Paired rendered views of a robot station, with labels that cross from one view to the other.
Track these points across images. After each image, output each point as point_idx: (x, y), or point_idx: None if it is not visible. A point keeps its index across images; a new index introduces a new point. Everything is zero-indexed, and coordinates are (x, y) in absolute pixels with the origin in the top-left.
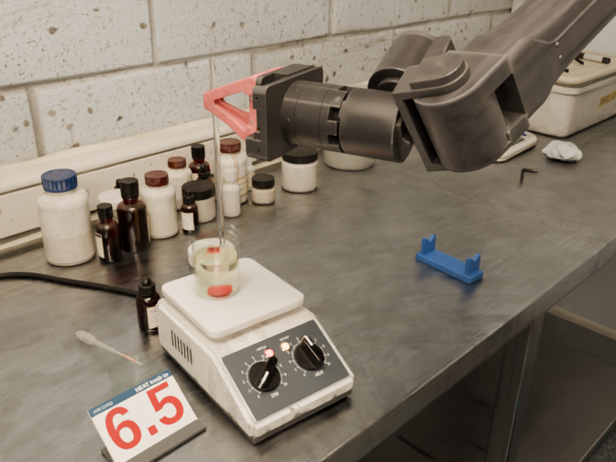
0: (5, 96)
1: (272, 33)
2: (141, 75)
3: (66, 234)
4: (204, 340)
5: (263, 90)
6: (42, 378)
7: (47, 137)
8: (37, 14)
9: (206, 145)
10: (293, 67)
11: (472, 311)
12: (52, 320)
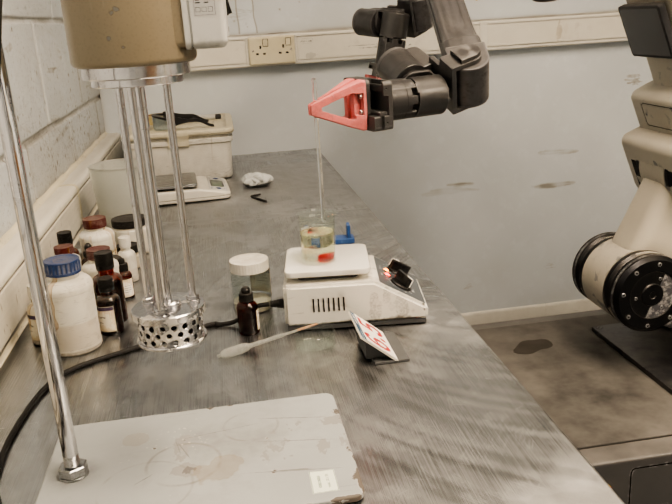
0: None
1: (29, 125)
2: None
3: (91, 314)
4: (358, 280)
5: (389, 82)
6: (258, 376)
7: None
8: None
9: (47, 237)
10: (354, 77)
11: (381, 249)
12: (178, 365)
